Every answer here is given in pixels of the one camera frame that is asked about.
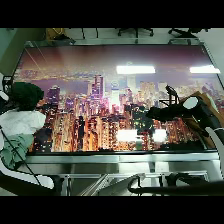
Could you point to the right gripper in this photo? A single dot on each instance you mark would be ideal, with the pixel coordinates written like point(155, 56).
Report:
point(156, 113)

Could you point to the dark green garment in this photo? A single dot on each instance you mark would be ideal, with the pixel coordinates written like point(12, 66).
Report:
point(26, 96)

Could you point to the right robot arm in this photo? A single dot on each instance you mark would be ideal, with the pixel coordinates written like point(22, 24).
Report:
point(200, 111)

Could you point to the brown garment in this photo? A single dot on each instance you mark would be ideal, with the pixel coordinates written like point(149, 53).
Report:
point(193, 128)

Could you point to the black office chair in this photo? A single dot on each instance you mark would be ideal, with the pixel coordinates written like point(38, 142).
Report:
point(185, 32)
point(135, 31)

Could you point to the yellow-brown box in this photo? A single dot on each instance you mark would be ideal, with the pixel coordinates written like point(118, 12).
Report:
point(55, 34)

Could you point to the white garment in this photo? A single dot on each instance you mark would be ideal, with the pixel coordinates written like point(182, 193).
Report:
point(20, 122)

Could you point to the light green garment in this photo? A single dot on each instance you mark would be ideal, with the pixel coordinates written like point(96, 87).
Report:
point(16, 147)

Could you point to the silver frame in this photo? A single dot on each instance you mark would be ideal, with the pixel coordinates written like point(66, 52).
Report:
point(100, 166)

